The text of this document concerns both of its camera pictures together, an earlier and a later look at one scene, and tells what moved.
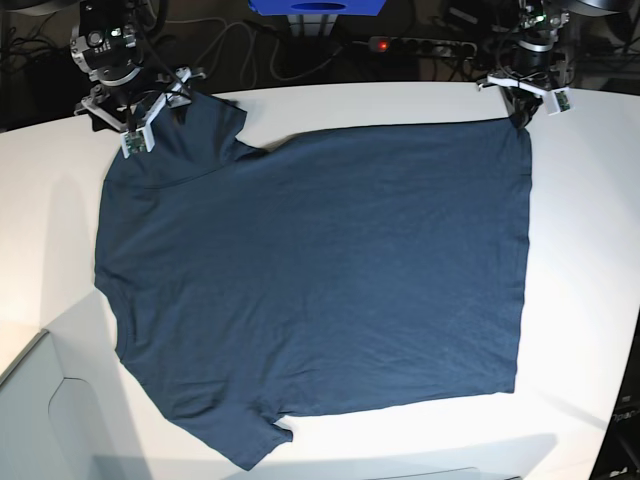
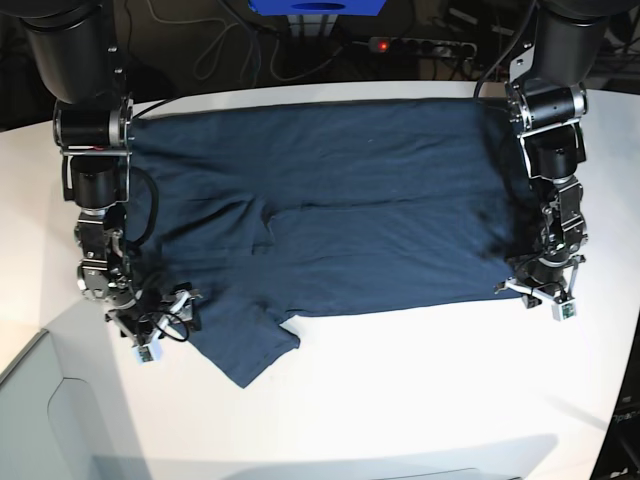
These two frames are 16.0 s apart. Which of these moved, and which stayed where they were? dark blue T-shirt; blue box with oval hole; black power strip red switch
Moved: dark blue T-shirt
Stayed: black power strip red switch; blue box with oval hole
